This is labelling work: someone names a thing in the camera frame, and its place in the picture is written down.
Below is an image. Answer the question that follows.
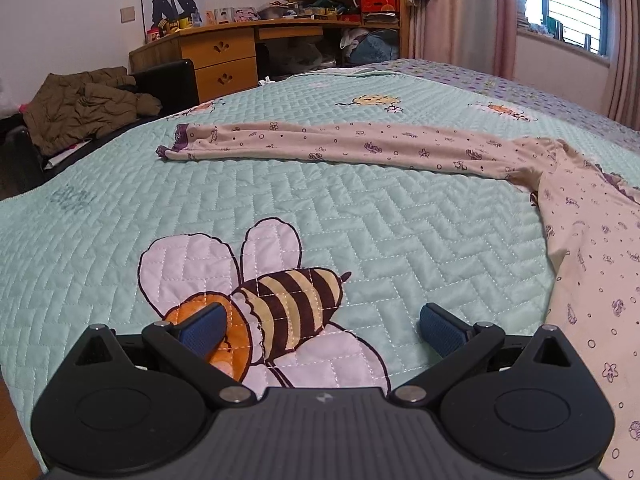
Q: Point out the wooden desk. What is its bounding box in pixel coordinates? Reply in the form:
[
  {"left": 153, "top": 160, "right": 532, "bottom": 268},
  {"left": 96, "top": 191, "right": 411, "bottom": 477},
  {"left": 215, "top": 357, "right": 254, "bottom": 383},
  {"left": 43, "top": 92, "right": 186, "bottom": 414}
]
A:
[{"left": 129, "top": 20, "right": 401, "bottom": 106}]

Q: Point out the beige printed pajama top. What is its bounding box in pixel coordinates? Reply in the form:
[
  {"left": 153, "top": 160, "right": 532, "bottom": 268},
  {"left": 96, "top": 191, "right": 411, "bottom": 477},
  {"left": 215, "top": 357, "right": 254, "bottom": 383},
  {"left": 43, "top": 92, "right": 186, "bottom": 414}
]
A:
[{"left": 156, "top": 121, "right": 640, "bottom": 480}]

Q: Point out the window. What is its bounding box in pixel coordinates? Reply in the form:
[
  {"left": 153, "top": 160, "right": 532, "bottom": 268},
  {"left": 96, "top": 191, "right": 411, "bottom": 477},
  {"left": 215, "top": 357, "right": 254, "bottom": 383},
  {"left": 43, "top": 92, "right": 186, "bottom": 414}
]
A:
[{"left": 514, "top": 0, "right": 616, "bottom": 58}]

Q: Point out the green bee quilt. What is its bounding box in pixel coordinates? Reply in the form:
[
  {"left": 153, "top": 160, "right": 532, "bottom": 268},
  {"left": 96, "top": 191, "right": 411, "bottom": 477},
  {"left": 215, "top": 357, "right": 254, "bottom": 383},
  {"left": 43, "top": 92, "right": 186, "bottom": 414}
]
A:
[{"left": 0, "top": 67, "right": 640, "bottom": 411}]

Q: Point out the blue clothes pile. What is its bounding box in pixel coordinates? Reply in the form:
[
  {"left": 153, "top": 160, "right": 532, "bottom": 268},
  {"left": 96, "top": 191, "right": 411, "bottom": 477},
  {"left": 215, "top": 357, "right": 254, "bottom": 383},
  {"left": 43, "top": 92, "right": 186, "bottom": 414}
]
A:
[{"left": 340, "top": 27, "right": 401, "bottom": 66}]

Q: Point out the black chair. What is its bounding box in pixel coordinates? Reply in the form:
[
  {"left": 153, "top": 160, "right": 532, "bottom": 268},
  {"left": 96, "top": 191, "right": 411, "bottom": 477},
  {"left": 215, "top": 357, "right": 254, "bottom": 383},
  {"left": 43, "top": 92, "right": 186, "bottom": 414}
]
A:
[{"left": 0, "top": 59, "right": 201, "bottom": 196}]

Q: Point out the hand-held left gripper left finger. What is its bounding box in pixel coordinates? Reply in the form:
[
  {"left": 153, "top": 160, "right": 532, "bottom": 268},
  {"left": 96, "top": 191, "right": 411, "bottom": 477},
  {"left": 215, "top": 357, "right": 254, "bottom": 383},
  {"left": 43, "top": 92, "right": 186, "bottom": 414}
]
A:
[{"left": 75, "top": 303, "right": 256, "bottom": 407}]

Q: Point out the row of small photo frames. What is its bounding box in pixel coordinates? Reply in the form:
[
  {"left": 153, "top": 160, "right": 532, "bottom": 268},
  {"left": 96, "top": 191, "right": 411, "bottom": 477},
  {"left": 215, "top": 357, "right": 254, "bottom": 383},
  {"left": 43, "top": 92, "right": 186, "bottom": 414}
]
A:
[{"left": 214, "top": 6, "right": 261, "bottom": 25}]

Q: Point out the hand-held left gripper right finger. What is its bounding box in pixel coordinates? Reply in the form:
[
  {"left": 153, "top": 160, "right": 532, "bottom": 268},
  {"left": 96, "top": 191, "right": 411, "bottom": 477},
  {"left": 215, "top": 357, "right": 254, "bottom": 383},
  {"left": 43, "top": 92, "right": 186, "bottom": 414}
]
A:
[{"left": 390, "top": 303, "right": 572, "bottom": 407}]

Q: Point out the grey plastic bag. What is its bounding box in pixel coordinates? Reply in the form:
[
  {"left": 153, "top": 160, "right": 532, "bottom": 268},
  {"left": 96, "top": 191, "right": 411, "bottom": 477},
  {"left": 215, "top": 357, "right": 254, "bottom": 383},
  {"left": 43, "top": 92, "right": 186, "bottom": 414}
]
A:
[{"left": 262, "top": 40, "right": 336, "bottom": 81}]

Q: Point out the olive jacket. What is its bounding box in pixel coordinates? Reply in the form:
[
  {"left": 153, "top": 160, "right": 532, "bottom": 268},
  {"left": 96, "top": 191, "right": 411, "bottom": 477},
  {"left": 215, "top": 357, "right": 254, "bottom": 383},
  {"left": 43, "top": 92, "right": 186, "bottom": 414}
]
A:
[{"left": 22, "top": 66, "right": 163, "bottom": 158}]

